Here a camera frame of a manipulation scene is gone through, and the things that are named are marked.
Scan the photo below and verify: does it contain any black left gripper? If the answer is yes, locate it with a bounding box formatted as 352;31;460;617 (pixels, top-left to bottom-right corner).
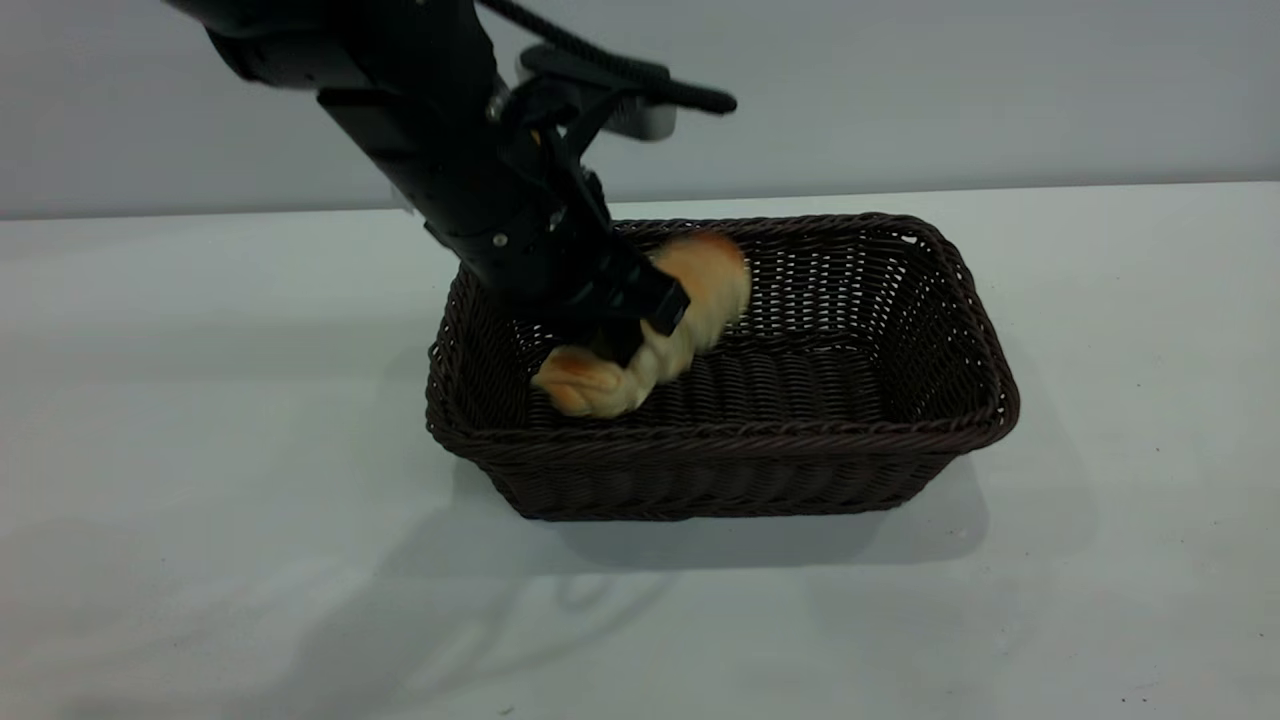
318;75;692;369

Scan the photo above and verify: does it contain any golden ridged bread loaf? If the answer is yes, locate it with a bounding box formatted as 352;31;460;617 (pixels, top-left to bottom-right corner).
530;232;753;419

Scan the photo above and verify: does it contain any dark brown wicker basket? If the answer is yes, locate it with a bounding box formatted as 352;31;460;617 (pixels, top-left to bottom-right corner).
425;212;1021;523

